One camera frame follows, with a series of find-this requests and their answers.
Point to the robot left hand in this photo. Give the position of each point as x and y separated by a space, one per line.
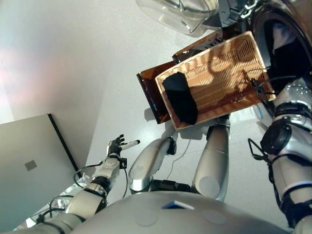
114 147

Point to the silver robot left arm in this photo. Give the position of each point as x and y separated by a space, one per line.
85 200

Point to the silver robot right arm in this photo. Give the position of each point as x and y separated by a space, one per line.
290 158

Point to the grey front-load washing machine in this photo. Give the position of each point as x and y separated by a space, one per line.
299 22

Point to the rolled black garment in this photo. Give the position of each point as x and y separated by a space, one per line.
181 100

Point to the grey partition with blue edge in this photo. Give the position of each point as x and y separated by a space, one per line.
31 156

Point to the grey robot torso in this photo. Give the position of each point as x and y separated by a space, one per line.
170 219

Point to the robot right leg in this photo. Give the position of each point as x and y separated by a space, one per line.
212 165

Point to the wicker laundry basket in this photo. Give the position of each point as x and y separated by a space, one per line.
219 80

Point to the round glass washer door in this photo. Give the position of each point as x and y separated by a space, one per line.
180 12

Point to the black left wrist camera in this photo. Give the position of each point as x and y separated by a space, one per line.
123 163

